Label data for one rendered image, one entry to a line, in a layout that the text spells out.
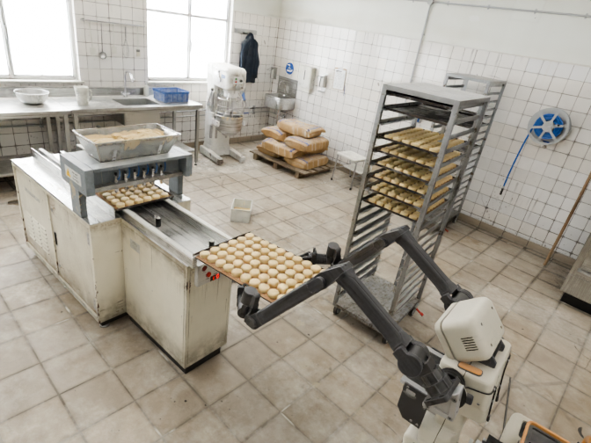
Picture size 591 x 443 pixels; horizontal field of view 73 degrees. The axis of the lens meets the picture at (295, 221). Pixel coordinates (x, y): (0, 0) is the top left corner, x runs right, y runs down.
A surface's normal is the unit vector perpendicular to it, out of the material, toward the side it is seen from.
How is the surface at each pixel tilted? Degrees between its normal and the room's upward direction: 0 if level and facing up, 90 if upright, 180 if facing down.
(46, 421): 0
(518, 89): 90
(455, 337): 90
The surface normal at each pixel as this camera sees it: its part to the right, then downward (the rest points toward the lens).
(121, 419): 0.14, -0.89
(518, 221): -0.68, 0.23
